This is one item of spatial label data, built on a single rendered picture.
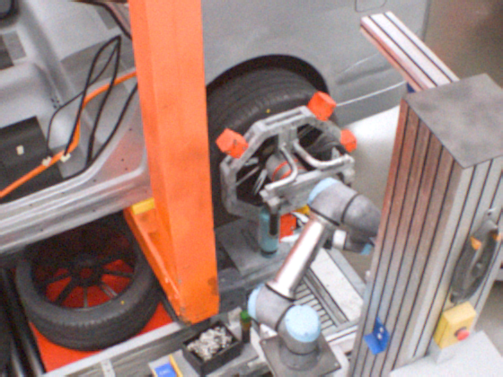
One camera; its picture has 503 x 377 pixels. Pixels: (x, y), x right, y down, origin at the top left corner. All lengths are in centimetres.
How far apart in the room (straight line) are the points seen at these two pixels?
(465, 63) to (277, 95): 265
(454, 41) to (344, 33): 255
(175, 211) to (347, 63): 116
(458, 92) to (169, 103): 88
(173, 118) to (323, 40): 106
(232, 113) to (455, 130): 151
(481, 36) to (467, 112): 411
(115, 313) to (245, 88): 108
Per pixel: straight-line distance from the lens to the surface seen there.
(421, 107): 159
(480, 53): 550
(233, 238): 364
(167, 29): 197
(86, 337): 316
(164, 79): 206
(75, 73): 345
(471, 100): 165
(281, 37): 291
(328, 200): 238
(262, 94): 293
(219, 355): 286
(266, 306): 241
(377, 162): 438
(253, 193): 324
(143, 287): 314
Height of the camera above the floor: 302
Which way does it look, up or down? 47 degrees down
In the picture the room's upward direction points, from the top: straight up
